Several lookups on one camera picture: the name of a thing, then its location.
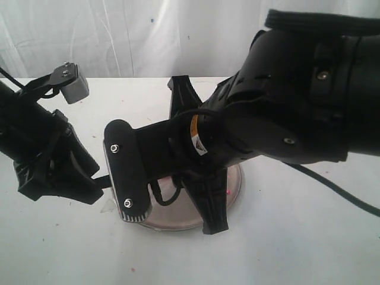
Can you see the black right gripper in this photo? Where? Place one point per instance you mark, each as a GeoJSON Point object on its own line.
{"type": "Point", "coordinates": [205, 137]}

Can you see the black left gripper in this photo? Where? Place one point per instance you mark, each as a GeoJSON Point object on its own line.
{"type": "Point", "coordinates": [48, 154]}

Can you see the black knife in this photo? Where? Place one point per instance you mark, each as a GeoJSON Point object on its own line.
{"type": "Point", "coordinates": [103, 182]}

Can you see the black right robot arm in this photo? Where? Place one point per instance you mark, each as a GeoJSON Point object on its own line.
{"type": "Point", "coordinates": [307, 92]}

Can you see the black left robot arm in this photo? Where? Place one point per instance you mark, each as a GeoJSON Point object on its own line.
{"type": "Point", "coordinates": [26, 97]}

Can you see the round stainless steel plate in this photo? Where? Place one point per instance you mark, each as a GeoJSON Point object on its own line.
{"type": "Point", "coordinates": [181, 214]}

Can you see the white backdrop sheet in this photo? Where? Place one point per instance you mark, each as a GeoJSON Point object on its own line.
{"type": "Point", "coordinates": [142, 38]}

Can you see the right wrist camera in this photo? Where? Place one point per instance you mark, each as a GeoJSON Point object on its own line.
{"type": "Point", "coordinates": [127, 174]}

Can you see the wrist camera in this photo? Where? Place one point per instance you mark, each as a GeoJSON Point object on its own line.
{"type": "Point", "coordinates": [70, 81]}
{"type": "Point", "coordinates": [127, 174]}

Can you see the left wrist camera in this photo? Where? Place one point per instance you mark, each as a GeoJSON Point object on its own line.
{"type": "Point", "coordinates": [70, 81]}

